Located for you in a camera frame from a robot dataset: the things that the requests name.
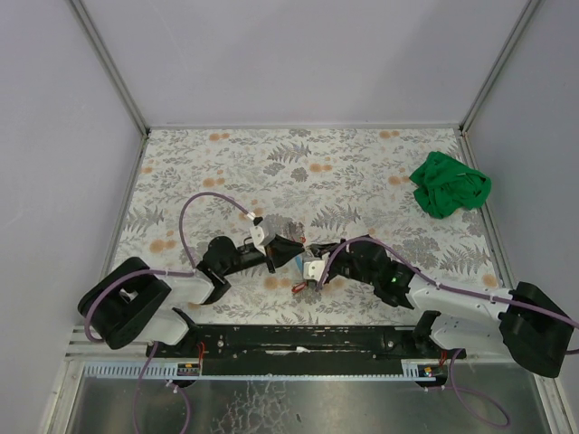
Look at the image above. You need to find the grey crescent keyring holder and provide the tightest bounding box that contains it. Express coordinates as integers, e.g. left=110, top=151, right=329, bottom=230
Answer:
left=266, top=215, right=318, bottom=295

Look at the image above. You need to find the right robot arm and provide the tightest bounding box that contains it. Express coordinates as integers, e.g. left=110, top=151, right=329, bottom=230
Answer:
left=303, top=235, right=578, bottom=378

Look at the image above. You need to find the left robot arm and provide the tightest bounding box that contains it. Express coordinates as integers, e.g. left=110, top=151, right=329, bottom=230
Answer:
left=78, top=235, right=305, bottom=350

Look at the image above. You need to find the floral table mat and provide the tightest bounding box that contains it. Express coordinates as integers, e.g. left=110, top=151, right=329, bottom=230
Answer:
left=92, top=127, right=515, bottom=327

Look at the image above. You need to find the green crumpled cloth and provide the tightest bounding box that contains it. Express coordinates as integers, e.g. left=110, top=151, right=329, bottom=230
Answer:
left=409, top=151, right=492, bottom=219

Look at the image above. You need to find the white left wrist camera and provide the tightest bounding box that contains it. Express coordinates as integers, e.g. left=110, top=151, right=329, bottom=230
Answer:
left=250, top=217, right=276, bottom=254

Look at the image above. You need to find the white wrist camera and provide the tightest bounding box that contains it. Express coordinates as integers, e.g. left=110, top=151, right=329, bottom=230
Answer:
left=302, top=258, right=326, bottom=282
left=250, top=217, right=276, bottom=254

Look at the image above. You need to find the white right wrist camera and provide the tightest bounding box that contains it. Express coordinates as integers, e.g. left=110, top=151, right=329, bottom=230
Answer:
left=302, top=258, right=326, bottom=282

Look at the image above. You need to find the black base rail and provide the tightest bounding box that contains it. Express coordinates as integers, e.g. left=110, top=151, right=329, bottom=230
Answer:
left=155, top=325, right=451, bottom=377

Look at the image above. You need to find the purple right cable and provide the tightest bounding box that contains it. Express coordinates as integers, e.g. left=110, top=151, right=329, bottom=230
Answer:
left=316, top=238, right=579, bottom=429

